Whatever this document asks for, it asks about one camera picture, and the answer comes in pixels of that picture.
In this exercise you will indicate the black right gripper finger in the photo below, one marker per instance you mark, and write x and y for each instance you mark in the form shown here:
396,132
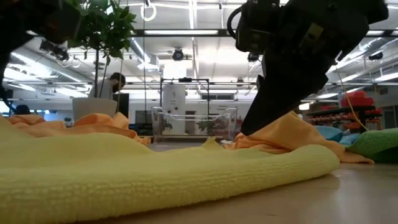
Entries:
273,99

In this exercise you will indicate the clear plastic bin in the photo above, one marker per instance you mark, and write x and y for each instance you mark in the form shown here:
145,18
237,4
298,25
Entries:
192,130

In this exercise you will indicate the round black ceiling camera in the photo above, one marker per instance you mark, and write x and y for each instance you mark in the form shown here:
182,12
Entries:
178,55

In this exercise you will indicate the blue microfiber towel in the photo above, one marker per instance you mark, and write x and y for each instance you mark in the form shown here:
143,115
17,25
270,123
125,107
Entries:
329,132

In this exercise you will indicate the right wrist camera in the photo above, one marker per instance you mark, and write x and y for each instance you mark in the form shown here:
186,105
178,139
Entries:
255,28

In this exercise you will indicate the black ceiling-hung device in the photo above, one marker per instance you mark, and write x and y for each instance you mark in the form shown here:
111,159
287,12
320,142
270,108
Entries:
54,49

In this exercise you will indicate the person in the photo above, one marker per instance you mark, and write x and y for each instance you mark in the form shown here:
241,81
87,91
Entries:
116,81

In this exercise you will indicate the yellow microfiber towel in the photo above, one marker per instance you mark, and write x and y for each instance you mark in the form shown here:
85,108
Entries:
155,180

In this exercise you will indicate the green microfiber towel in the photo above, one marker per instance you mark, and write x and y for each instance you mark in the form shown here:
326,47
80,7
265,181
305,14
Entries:
376,144

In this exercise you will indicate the black hanging camera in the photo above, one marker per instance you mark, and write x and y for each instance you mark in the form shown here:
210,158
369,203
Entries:
252,57

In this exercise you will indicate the green leafy plant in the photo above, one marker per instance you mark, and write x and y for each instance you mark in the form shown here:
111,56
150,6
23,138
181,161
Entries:
102,21

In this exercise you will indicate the black office chair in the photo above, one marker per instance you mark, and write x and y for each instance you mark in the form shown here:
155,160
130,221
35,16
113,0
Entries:
23,109

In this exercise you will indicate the shelf with red bins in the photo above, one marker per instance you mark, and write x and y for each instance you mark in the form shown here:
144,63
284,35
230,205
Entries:
357,101

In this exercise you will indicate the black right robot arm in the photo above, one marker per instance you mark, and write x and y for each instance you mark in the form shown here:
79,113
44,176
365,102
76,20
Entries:
377,11

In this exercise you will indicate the small black ceiling device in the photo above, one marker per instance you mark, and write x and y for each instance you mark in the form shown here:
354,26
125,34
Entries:
375,56

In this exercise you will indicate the white plant pot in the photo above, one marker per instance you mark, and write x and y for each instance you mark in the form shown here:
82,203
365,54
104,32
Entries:
93,109

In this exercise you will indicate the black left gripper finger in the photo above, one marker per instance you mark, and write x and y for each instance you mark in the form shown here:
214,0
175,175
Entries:
4,62

